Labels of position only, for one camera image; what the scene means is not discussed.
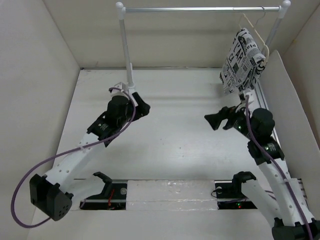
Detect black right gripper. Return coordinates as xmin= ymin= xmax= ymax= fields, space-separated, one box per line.
xmin=204 ymin=102 xmax=258 ymax=141

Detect newspaper print trousers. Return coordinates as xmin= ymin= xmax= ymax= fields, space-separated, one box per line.
xmin=219 ymin=27 xmax=269 ymax=95

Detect beige wire clothes hanger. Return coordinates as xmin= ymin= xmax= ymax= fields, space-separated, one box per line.
xmin=237 ymin=7 xmax=272 ymax=63

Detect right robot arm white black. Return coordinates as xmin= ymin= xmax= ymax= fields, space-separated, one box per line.
xmin=204 ymin=106 xmax=320 ymax=240

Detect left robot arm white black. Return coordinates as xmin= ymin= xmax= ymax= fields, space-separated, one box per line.
xmin=29 ymin=88 xmax=151 ymax=221

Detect white clothes rack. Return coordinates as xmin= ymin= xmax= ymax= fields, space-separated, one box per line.
xmin=112 ymin=0 xmax=291 ymax=87

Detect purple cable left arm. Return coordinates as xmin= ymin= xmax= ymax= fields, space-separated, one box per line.
xmin=11 ymin=86 xmax=137 ymax=229

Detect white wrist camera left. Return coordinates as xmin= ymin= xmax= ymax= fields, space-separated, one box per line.
xmin=109 ymin=82 xmax=138 ymax=107

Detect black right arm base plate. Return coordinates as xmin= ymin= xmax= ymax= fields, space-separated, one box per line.
xmin=211 ymin=180 xmax=257 ymax=210

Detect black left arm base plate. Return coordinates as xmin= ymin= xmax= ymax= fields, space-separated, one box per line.
xmin=79 ymin=180 xmax=128 ymax=211

